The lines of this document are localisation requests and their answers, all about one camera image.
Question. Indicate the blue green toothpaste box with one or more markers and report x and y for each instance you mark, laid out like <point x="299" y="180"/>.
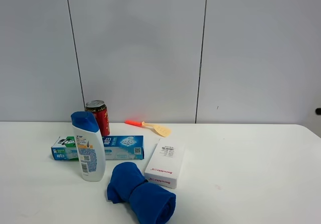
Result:
<point x="116" y="148"/>

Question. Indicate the white rectangular carton box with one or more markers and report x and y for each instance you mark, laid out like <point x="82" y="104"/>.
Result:
<point x="165" y="163"/>

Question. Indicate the red beverage can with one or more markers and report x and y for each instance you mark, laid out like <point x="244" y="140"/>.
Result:
<point x="99" y="110"/>

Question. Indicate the white blue shampoo bottle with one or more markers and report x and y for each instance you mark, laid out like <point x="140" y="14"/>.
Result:
<point x="89" y="144"/>

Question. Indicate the rolled blue towel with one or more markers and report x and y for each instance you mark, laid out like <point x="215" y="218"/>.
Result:
<point x="150" y="202"/>

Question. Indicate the yellow spatula orange handle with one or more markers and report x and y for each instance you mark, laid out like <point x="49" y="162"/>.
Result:
<point x="160" y="130"/>

